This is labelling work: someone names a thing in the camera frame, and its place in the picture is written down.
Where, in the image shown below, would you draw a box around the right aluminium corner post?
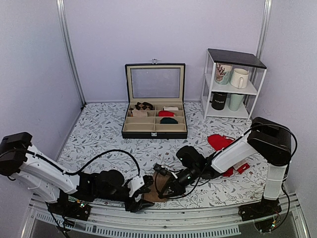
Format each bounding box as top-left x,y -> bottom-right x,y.
256,0 -> 272,59

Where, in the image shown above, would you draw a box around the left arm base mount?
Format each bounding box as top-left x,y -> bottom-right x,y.
48,190 -> 91,221

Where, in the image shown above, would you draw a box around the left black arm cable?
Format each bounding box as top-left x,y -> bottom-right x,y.
0,148 -> 141,178

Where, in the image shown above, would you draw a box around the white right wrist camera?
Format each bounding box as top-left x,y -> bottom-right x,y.
162,167 -> 178,179

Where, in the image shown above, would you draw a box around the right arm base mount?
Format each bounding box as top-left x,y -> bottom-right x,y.
238,184 -> 284,221

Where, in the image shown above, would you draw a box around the pale green tumbler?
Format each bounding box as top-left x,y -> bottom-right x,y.
228,94 -> 245,112

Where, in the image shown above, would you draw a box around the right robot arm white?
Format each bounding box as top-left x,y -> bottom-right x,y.
158,117 -> 295,216

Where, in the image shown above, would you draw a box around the dark green rolled socks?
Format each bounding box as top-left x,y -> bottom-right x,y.
160,117 -> 178,124

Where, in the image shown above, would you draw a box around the red rolled socks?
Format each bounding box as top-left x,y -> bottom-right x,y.
158,110 -> 175,117

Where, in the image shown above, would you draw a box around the aluminium corner post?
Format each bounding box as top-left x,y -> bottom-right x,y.
256,0 -> 272,59
56,0 -> 87,108

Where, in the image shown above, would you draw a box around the white shelf rack black top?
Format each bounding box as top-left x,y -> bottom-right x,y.
201,49 -> 267,120

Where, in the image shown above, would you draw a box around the red sock pair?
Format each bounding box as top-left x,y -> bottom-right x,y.
208,134 -> 250,177

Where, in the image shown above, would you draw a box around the black mug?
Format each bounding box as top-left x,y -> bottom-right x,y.
211,92 -> 227,111

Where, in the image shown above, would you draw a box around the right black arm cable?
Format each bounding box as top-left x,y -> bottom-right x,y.
156,123 -> 298,199

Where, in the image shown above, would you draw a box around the floral patterned table mat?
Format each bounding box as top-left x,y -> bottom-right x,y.
44,102 -> 279,209

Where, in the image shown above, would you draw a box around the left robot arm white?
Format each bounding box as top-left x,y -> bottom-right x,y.
0,132 -> 154,215

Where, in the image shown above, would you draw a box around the tan ribbed sock pair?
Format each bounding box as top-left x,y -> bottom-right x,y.
141,172 -> 170,203

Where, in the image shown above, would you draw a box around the cream rolled socks left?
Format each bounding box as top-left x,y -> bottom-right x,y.
131,110 -> 148,118

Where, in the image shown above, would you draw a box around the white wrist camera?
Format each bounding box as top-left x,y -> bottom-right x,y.
127,175 -> 154,197
162,167 -> 178,179

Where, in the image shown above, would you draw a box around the argyle patterned rolled socks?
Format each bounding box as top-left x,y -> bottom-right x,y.
135,102 -> 154,111

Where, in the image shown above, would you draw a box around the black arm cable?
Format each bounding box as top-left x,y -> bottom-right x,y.
0,148 -> 141,178
156,123 -> 298,199

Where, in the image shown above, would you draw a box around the left aluminium corner post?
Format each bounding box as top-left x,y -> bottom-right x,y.
56,0 -> 87,108

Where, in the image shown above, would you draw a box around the cream white mug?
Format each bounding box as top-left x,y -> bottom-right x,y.
230,68 -> 249,89

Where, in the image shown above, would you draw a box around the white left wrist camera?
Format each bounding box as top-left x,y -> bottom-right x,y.
127,175 -> 154,197

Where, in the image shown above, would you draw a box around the coral pattern mug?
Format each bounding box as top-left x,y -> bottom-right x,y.
215,63 -> 232,85

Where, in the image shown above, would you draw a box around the black compartment storage box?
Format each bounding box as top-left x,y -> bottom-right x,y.
121,63 -> 188,139

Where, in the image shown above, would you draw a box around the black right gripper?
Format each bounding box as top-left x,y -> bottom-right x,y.
159,166 -> 199,199

